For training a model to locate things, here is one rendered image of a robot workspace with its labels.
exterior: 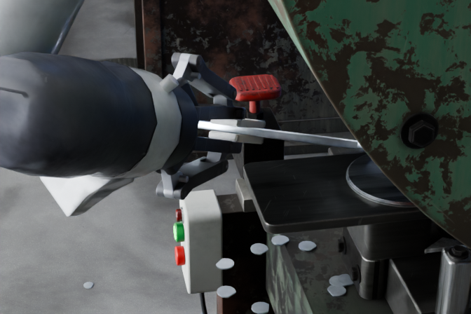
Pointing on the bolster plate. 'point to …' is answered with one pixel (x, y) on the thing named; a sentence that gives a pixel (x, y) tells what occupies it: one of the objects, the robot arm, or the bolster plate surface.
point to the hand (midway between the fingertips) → (237, 130)
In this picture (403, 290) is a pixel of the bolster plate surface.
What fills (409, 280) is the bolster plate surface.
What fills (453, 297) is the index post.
